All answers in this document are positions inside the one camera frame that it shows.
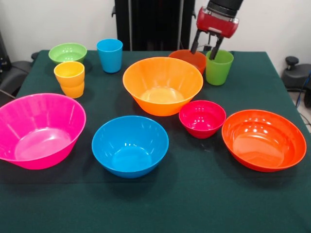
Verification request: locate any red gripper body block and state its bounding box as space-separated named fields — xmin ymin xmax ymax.
xmin=196 ymin=6 xmax=240 ymax=39

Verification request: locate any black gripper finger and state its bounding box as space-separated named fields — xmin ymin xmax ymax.
xmin=190 ymin=30 xmax=202 ymax=55
xmin=209 ymin=36 xmax=224 ymax=61

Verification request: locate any small red-orange bowl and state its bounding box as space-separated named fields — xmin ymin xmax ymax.
xmin=168 ymin=49 xmax=207 ymax=75

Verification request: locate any green cup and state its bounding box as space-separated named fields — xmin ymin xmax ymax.
xmin=206 ymin=50 xmax=234 ymax=86

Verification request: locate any large orange bowl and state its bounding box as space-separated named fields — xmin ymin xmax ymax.
xmin=122 ymin=56 xmax=204 ymax=117

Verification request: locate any small crimson bowl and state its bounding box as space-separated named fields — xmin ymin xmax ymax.
xmin=178 ymin=100 xmax=227 ymax=139

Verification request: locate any blue cup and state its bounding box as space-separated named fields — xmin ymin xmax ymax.
xmin=96 ymin=38 xmax=123 ymax=74

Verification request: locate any wide red-orange bowl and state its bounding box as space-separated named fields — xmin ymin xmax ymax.
xmin=221 ymin=109 xmax=307 ymax=173

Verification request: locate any blue bowl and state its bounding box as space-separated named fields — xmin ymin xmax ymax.
xmin=91 ymin=115 xmax=170 ymax=179

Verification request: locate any green bowl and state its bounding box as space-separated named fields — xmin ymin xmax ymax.
xmin=48 ymin=42 xmax=88 ymax=65

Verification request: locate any yellow cup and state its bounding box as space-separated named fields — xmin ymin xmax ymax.
xmin=60 ymin=81 xmax=85 ymax=99
xmin=53 ymin=61 xmax=86 ymax=88

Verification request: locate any dark green tablecloth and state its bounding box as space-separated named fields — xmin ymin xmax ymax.
xmin=0 ymin=50 xmax=311 ymax=233

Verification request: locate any large magenta bowl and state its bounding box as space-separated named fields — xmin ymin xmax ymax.
xmin=0 ymin=93 xmax=87 ymax=170

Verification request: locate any grey pedestal foot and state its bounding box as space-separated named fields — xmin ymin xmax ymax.
xmin=281 ymin=56 xmax=311 ymax=91
xmin=0 ymin=60 xmax=34 ymax=98

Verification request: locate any blue cable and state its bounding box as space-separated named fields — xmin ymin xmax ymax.
xmin=294 ymin=70 xmax=311 ymax=109

